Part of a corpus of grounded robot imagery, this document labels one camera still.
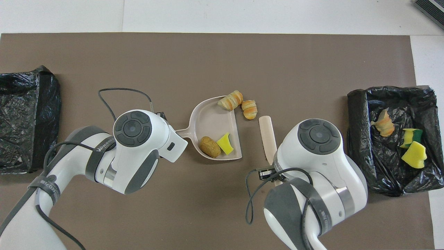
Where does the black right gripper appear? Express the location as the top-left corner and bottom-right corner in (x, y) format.
(257, 167), (278, 181)

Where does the beige hand brush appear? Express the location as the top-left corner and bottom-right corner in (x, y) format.
(258, 116), (283, 187)

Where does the beige plastic dustpan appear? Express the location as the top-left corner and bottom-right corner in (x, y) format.
(175, 95), (242, 161)

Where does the triangular green yellow sponge piece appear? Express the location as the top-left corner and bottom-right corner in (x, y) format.
(216, 132), (234, 155)

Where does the brown toy potato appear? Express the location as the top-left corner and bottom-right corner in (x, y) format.
(199, 136), (221, 158)

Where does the small yellow bread chunk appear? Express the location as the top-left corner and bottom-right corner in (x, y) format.
(241, 100), (258, 120)

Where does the large yellow bread chunk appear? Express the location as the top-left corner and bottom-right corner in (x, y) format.
(217, 90), (244, 111)

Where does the orange toy croissant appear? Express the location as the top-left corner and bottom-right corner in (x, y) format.
(370, 108), (395, 138)

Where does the plain yellow sponge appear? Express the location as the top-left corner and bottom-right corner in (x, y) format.
(401, 141), (427, 169)

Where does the black bag lined bin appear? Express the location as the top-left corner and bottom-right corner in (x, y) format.
(0, 65), (62, 175)
(347, 85), (437, 198)

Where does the brown table mat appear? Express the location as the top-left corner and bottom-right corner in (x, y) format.
(0, 33), (435, 250)

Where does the grey ribbed device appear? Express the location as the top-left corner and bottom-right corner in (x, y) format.
(413, 0), (444, 30)

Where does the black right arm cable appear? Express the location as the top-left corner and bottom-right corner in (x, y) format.
(245, 168), (313, 250)

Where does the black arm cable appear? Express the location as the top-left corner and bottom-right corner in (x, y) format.
(245, 168), (313, 250)
(0, 88), (155, 250)

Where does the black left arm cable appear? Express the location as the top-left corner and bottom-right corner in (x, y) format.
(0, 88), (155, 250)

